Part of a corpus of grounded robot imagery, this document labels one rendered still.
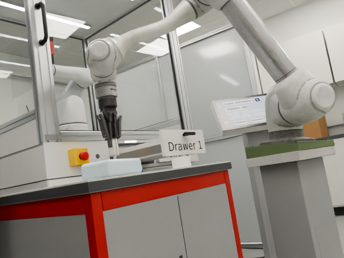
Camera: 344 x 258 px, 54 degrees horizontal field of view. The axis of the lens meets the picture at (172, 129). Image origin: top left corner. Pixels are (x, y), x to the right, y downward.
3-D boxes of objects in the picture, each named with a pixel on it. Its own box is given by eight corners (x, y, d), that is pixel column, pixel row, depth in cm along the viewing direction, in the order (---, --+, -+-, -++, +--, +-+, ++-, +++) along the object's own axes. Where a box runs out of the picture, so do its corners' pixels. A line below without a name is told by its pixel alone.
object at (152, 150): (200, 150, 158) (198, 137, 159) (164, 153, 139) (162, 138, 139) (140, 162, 183) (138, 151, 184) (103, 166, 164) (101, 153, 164)
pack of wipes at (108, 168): (116, 177, 99) (114, 162, 100) (143, 172, 95) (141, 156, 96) (80, 181, 86) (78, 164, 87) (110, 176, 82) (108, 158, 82)
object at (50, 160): (198, 160, 210) (195, 137, 212) (46, 179, 132) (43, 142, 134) (102, 178, 270) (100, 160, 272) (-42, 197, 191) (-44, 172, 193)
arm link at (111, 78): (93, 90, 145) (89, 81, 132) (88, 55, 147) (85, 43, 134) (118, 87, 147) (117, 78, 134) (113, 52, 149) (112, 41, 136)
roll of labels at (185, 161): (194, 166, 125) (193, 155, 126) (186, 167, 119) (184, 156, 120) (178, 169, 129) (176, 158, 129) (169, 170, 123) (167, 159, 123)
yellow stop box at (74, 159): (90, 164, 143) (88, 147, 144) (76, 165, 137) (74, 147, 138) (83, 165, 146) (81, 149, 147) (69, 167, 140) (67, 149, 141)
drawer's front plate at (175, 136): (206, 152, 158) (202, 129, 160) (165, 156, 136) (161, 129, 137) (203, 153, 159) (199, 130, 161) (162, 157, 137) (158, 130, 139)
